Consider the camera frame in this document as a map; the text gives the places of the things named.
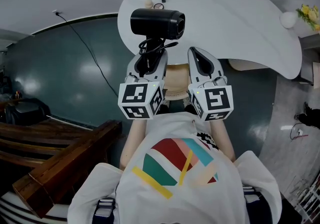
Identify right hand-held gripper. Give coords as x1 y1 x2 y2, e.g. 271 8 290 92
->
187 46 235 122

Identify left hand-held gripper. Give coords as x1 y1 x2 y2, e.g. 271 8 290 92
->
117 49 169 120

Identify black hair dryer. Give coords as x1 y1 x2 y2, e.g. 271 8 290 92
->
129 7 187 78

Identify person's left forearm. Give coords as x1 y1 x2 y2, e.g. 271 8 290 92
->
119 118 149 170

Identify person's right forearm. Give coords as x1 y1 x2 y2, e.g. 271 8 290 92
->
208 119 237 163

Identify beige round stool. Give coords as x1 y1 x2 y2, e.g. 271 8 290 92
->
162 64 191 101

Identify person's legs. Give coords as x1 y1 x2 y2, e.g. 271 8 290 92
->
159 98 197 115

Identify white round lamp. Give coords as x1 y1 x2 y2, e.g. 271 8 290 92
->
279 11 298 29

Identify grey side shelf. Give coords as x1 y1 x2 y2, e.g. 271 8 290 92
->
297 32 320 86

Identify black floor object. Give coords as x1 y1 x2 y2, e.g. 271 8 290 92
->
293 101 320 129

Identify yellow flower bunch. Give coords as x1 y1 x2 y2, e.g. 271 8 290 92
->
295 3 320 32

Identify white printed t-shirt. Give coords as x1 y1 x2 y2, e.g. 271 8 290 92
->
66 112 283 224

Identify black bag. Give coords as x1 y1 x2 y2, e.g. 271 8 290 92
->
4 97 52 126

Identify white striped bedding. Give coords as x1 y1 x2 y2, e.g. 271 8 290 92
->
0 190 72 224

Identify long black floor cable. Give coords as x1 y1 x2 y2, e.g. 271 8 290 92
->
56 12 120 98

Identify red thin cable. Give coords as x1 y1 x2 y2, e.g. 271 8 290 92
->
289 122 310 141

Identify white wire rack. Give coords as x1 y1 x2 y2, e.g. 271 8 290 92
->
281 174 320 224

